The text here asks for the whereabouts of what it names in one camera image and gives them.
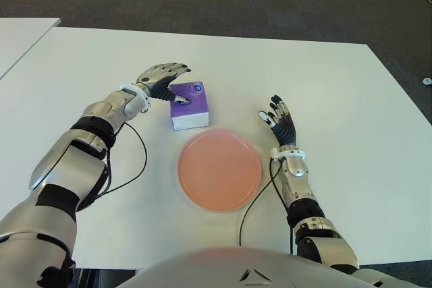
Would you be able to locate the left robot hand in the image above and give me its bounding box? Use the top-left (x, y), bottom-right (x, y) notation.
top-left (134, 61), bottom-right (192, 105)

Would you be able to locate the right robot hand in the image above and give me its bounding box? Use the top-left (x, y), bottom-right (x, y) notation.
top-left (258, 94), bottom-right (298, 149)

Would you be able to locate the purple tissue paper pack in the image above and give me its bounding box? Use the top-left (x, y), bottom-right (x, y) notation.
top-left (167, 80), bottom-right (211, 132)

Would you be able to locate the pink round plate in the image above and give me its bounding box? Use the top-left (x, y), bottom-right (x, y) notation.
top-left (177, 128), bottom-right (263, 214)

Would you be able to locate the white side table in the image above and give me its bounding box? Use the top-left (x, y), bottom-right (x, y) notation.
top-left (0, 17), bottom-right (61, 80)

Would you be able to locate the silver robot torso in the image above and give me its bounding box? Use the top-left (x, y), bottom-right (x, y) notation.
top-left (116, 246), bottom-right (369, 288)

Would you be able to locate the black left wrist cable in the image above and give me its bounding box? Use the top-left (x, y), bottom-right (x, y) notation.
top-left (96, 121), bottom-right (149, 201)

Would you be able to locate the long curved black cable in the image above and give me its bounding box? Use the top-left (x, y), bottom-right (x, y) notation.
top-left (238, 159), bottom-right (284, 247)

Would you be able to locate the black cable along right forearm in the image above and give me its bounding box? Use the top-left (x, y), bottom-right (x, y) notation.
top-left (269, 156), bottom-right (294, 256)

